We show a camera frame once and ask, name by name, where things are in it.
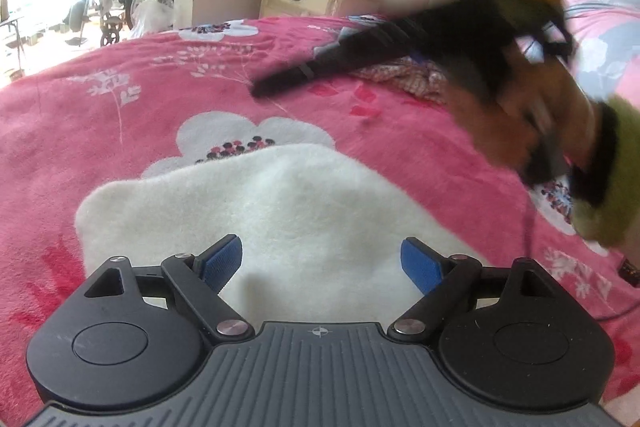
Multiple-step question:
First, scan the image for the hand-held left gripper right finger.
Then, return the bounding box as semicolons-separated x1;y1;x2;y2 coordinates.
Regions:
389;237;556;343

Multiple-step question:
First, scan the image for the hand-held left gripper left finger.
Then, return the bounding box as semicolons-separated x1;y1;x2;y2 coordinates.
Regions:
84;234;253;343

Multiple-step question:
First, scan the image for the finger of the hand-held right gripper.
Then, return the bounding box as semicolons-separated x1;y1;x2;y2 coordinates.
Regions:
250;9;451;100

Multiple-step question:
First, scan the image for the white fleece garment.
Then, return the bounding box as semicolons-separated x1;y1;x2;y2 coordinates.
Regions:
75;143;493;333

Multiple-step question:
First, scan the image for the person's right forearm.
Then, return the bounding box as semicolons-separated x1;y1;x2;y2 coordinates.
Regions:
570;94;640;250

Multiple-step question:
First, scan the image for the person's right hand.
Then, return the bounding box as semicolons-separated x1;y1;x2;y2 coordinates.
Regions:
450;42;601;172

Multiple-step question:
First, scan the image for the beige knit sweater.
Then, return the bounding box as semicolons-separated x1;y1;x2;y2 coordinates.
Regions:
350;57;451;102

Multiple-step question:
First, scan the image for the pink floral quilt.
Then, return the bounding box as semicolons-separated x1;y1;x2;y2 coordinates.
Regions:
542;0;640;108

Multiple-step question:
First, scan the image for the pink floral blanket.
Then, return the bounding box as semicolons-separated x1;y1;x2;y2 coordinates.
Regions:
0;14;640;427

